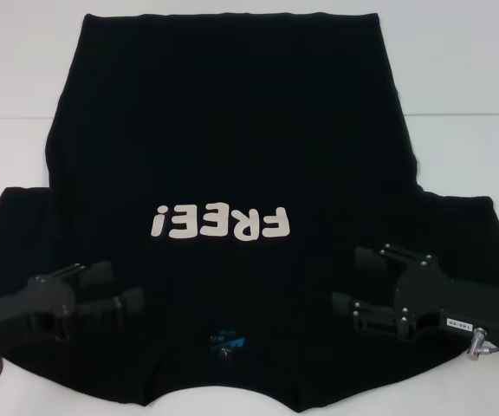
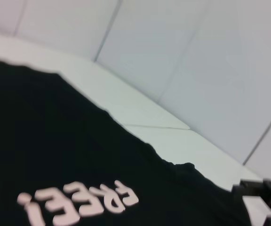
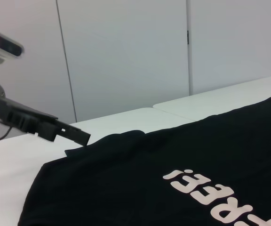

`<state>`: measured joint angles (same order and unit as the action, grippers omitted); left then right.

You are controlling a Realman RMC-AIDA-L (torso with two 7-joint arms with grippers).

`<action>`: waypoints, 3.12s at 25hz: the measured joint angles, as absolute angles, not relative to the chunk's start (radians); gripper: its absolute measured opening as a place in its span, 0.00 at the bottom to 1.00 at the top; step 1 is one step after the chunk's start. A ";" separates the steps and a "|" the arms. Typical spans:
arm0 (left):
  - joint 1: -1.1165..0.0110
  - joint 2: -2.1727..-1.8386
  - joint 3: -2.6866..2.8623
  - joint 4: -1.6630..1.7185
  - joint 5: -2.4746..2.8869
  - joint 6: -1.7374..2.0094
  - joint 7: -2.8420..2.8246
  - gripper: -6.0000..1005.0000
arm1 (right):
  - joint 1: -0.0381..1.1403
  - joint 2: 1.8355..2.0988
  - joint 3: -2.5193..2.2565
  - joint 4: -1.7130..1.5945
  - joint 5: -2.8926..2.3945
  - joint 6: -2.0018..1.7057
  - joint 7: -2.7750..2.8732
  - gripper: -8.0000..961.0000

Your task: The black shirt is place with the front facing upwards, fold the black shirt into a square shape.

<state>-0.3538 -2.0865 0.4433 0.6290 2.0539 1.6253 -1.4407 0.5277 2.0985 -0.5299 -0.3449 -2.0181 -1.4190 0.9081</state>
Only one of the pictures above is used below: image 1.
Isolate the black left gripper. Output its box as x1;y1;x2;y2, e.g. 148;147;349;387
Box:
0;258;146;343

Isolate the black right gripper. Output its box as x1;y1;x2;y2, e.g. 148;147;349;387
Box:
331;244;499;352

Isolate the black shirt with FREE print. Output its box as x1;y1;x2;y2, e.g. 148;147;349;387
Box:
0;12;499;416

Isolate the right gripper cable with plug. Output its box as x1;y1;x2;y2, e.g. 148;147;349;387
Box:
465;339;499;361

